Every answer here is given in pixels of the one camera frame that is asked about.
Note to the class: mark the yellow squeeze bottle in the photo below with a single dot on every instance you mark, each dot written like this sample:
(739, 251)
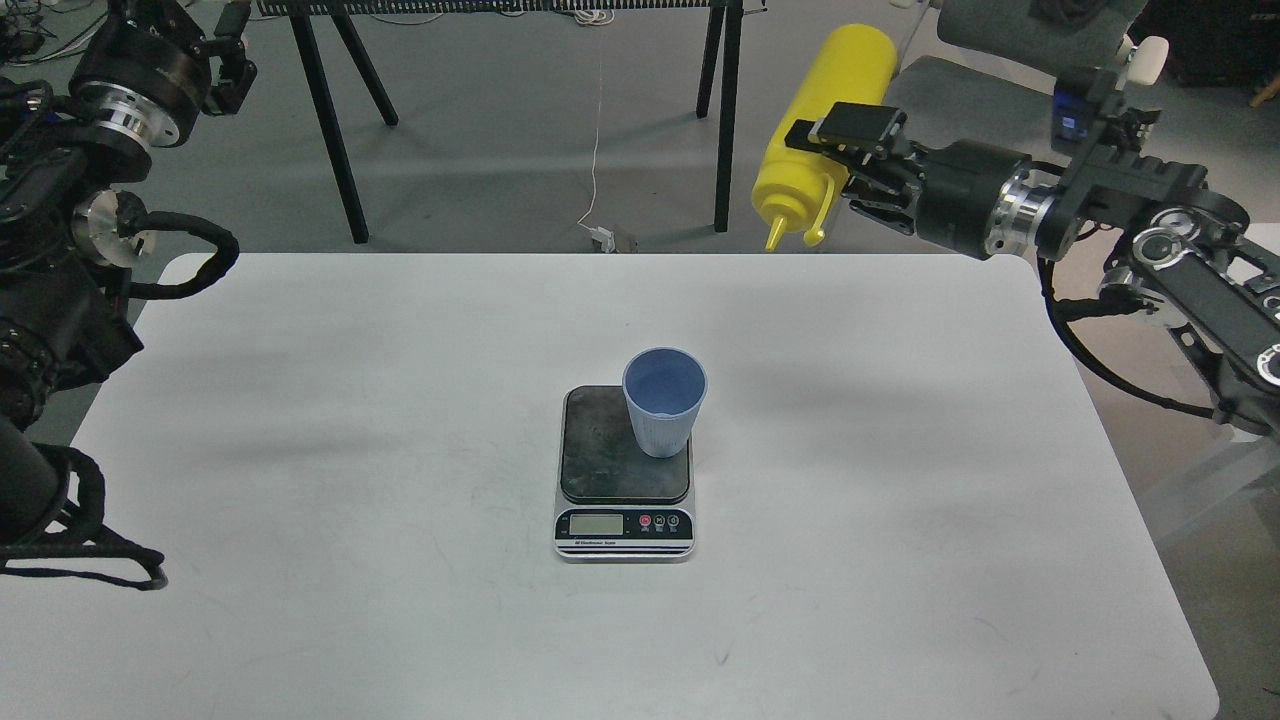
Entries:
(795, 190)

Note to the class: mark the digital kitchen scale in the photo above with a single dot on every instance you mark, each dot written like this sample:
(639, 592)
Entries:
(613, 502)

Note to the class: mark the white power adapter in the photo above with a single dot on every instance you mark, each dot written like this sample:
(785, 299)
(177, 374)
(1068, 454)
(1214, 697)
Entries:
(613, 242)

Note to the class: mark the white side table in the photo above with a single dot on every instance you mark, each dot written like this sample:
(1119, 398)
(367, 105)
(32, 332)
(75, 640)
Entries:
(1255, 267)

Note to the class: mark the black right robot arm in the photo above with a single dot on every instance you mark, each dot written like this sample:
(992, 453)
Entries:
(1115, 233)

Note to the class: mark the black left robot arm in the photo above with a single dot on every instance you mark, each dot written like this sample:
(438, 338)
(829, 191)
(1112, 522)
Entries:
(77, 247)

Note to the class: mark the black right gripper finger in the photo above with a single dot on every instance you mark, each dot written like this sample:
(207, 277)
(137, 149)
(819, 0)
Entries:
(864, 139)
(894, 210)

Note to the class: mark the grey office chair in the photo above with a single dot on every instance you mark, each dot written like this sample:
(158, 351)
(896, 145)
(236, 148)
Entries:
(947, 102)

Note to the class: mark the blue ribbed plastic cup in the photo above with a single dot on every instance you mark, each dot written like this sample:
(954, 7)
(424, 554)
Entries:
(664, 388)

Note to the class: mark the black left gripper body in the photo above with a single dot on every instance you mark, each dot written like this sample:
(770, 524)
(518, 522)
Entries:
(147, 48)

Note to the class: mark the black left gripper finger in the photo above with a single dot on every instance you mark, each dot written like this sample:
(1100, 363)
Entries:
(236, 73)

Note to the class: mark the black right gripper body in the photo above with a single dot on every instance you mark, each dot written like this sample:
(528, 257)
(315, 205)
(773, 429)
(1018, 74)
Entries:
(977, 199)

